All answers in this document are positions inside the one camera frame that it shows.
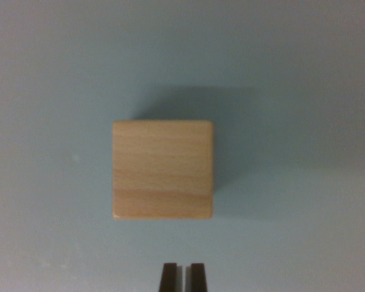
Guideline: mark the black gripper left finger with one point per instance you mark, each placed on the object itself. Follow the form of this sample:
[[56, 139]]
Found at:
[[169, 278]]

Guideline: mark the light wooden cube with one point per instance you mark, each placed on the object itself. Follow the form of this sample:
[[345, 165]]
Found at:
[[162, 170]]

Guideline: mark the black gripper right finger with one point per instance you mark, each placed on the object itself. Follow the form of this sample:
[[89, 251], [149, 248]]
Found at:
[[197, 278]]

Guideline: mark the pale blue plastic tray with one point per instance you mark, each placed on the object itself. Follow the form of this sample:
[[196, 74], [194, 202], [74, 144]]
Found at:
[[48, 76]]

